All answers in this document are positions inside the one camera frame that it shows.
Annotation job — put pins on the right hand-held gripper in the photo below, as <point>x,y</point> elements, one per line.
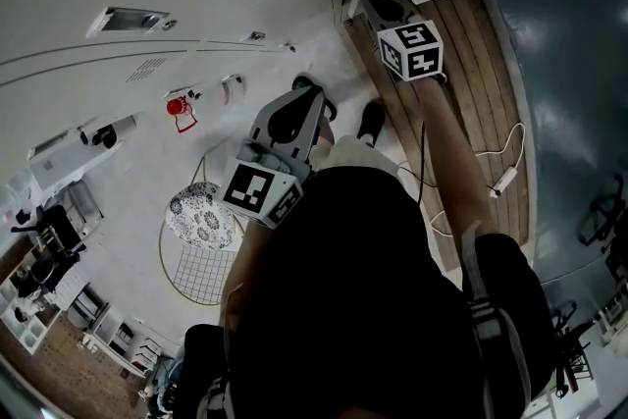
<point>412,51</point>

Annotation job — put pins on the clear plastic tray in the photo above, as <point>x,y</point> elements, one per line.
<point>81,203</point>

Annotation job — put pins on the white cardboard box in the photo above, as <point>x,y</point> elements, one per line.
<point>64,172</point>

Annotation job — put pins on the white cubby shelf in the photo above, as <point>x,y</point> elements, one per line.
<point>24,324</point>

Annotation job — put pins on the person's black shoe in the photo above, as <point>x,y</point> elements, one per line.
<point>301,81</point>
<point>373,118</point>

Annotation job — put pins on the person's right forearm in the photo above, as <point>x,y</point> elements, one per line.
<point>451,152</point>

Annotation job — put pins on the white power strip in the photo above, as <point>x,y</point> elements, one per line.
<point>504,182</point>

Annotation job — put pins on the clear plastic jar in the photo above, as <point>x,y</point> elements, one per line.
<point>233,90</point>

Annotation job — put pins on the wooden plank platform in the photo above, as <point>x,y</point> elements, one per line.
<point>471,64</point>

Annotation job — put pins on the black office chair base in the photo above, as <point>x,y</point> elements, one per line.
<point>603,216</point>

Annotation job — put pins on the person's black shirt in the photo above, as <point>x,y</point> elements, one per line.
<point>353,284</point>

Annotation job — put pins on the person's left forearm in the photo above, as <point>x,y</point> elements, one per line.
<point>245,255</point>

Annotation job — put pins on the black machine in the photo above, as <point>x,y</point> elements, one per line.
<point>54,230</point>

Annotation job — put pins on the floral seat cushion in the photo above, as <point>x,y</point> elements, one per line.
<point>201,216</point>

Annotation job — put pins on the person's right black shoe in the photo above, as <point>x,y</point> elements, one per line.
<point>373,118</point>

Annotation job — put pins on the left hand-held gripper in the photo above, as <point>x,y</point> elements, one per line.
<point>255,189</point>

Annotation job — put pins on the person's beige shorts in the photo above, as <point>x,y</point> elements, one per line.
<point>353,157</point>

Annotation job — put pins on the black and beige device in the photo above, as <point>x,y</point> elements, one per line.
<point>104,136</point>

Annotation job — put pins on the person's left black shoe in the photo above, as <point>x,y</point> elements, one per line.
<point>301,81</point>

